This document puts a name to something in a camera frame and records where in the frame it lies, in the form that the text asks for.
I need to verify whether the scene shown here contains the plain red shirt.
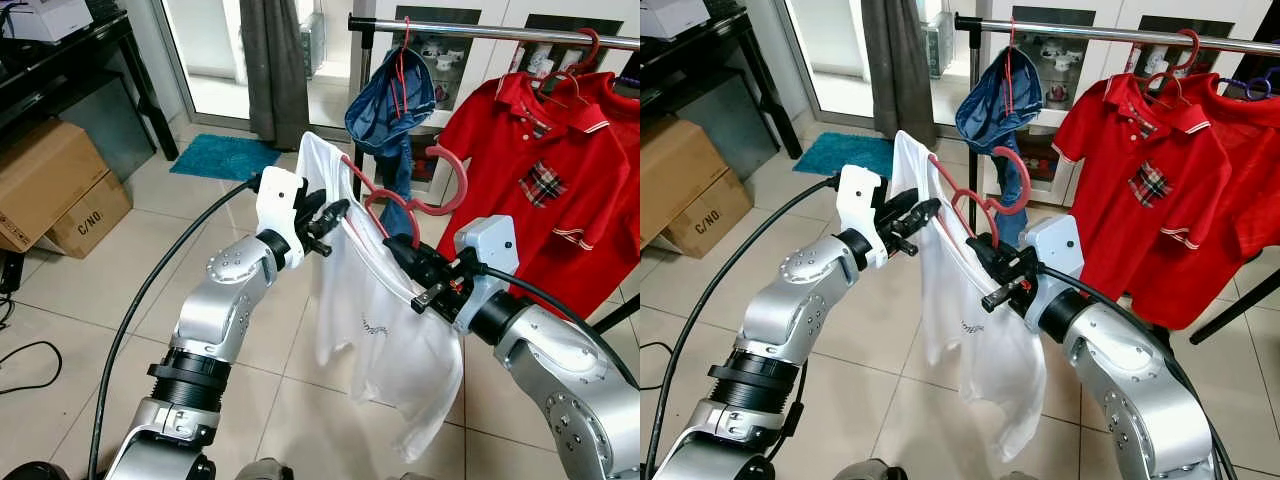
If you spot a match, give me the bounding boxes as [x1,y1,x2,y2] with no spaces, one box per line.
[1205,75,1280,331]
[600,75,641,301]

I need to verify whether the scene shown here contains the black floor cable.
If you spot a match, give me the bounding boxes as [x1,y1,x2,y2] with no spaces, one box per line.
[0,340,63,396]
[640,340,673,396]

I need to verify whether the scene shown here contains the blue denim jeans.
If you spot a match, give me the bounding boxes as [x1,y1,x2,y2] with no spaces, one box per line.
[955,45,1046,246]
[344,45,438,229]

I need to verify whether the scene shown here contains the teal floor mat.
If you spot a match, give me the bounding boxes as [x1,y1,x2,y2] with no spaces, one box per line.
[168,133,283,182]
[793,132,896,181]

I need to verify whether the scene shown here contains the large plain cardboard box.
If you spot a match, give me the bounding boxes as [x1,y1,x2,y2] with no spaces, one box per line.
[640,118,728,246]
[0,118,111,253]

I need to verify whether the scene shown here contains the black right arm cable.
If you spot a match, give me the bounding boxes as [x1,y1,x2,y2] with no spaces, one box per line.
[1040,262,1236,480]
[478,262,641,389]

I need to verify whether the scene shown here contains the purple hanger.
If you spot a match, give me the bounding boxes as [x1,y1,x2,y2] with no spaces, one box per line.
[1215,48,1279,101]

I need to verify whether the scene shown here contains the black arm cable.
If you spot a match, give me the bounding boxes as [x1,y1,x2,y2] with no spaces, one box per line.
[1040,262,1236,480]
[88,176,263,480]
[645,176,843,480]
[478,262,641,389]

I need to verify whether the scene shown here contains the white box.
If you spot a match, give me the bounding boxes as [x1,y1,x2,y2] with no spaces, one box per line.
[0,0,94,43]
[640,0,711,41]

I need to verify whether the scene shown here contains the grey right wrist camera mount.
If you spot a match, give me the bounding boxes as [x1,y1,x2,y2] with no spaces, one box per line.
[1022,215,1086,303]
[453,215,521,334]

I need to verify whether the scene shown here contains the white glass-door cabinet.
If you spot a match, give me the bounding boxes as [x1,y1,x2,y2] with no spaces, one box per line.
[350,0,641,201]
[975,0,1280,201]

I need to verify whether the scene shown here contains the metal clothes rack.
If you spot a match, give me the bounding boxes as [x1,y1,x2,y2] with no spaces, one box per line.
[955,12,1280,206]
[348,12,641,201]

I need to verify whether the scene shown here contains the white t-shirt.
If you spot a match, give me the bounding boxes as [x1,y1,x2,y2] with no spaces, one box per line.
[295,130,466,463]
[890,130,1048,463]

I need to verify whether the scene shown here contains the black desk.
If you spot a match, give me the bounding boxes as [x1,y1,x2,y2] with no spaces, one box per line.
[0,10,181,161]
[640,8,803,161]

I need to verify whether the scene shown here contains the red polo with plaid pocket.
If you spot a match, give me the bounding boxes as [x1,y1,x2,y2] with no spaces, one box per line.
[437,72,633,319]
[1050,72,1246,331]

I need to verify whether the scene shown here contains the thick red plastic hanger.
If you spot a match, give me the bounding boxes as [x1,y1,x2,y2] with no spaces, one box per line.
[928,145,1033,249]
[1145,28,1201,101]
[530,28,603,101]
[340,143,469,249]

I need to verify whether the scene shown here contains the thin red wire hanger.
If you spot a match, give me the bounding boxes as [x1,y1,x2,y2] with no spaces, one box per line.
[1003,17,1023,116]
[390,17,413,116]

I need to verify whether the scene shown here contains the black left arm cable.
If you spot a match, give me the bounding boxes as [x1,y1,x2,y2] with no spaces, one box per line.
[645,176,843,480]
[88,176,263,480]

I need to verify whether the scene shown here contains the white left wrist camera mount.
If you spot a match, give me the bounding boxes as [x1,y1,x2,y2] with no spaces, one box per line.
[836,165,887,269]
[256,167,306,269]

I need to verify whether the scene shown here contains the grey robot knee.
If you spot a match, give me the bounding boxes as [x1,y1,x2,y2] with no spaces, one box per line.
[835,458,906,480]
[235,458,296,480]

